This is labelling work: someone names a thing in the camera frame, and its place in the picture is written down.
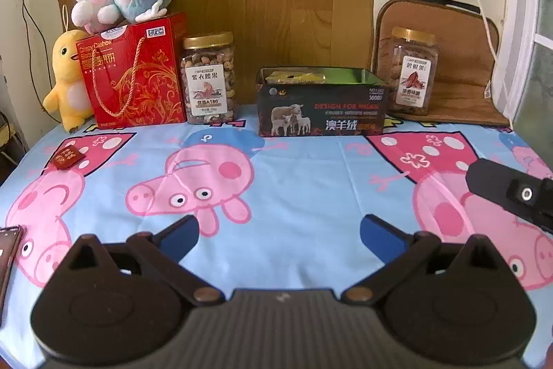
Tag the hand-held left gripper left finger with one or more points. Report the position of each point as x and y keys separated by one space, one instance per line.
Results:
x=181 y=235

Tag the cashew jar with gold lid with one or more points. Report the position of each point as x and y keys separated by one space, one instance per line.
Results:
x=209 y=83

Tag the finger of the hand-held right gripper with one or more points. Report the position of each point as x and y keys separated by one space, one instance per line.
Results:
x=492 y=183

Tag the black tape strip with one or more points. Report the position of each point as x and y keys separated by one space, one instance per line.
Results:
x=445 y=1

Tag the printed cartoon pig blanket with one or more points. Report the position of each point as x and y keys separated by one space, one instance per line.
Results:
x=281 y=187

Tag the black tin box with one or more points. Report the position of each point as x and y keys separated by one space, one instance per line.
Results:
x=324 y=109

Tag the red gift box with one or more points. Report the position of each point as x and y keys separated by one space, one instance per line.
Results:
x=138 y=75

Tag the yellow duck plush toy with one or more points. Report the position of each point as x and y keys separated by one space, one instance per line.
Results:
x=69 y=75

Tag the brown seat cushion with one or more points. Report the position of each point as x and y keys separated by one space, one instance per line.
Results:
x=462 y=62

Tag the smartphone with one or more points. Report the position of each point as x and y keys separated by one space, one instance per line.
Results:
x=7 y=261

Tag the window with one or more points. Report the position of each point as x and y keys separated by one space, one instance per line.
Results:
x=535 y=27

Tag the small red snack packet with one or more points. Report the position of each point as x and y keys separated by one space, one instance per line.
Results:
x=67 y=157

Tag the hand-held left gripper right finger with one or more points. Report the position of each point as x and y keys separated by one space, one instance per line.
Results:
x=380 y=235

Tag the pecan jar with gold lid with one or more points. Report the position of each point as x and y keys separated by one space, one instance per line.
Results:
x=412 y=70

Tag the yellow snack packet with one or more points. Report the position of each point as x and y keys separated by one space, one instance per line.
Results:
x=293 y=77

